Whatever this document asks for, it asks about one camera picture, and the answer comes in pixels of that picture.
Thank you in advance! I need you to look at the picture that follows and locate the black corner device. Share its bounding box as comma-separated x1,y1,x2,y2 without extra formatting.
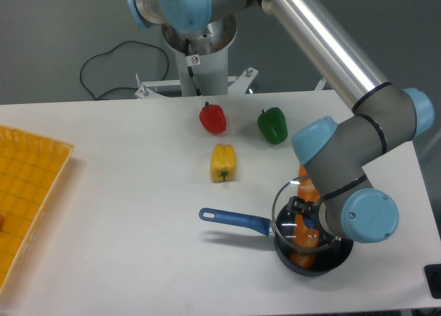
424,264,441,299

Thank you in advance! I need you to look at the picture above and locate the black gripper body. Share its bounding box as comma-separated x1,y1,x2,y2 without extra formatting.
305,201,322,227

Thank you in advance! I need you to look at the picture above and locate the black floor cable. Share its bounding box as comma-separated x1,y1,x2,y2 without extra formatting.
79,40,170,101

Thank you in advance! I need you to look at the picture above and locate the orange baguette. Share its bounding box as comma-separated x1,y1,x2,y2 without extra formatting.
290,178,320,269

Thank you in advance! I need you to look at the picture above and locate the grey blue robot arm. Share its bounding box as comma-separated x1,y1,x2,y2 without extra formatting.
126,0,434,243

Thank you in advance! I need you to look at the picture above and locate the red bell pepper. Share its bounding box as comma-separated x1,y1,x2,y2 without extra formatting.
199,102,227,135

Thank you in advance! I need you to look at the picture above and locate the glass lid blue knob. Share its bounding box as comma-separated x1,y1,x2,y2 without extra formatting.
271,175,341,254

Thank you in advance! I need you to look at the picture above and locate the green bell pepper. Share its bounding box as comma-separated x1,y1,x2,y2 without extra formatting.
258,107,288,145

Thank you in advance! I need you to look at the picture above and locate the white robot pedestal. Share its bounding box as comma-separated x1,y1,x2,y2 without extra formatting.
136,17,327,98

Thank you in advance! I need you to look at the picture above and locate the yellow bell pepper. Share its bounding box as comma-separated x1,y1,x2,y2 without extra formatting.
209,144,236,183

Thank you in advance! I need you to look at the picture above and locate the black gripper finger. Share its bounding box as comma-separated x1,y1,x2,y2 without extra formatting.
287,196,314,217

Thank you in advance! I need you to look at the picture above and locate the yellow woven basket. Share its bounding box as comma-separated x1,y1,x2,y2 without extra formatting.
1,125,74,289

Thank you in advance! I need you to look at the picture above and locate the dark pot blue handle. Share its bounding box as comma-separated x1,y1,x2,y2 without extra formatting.
199,208,353,277

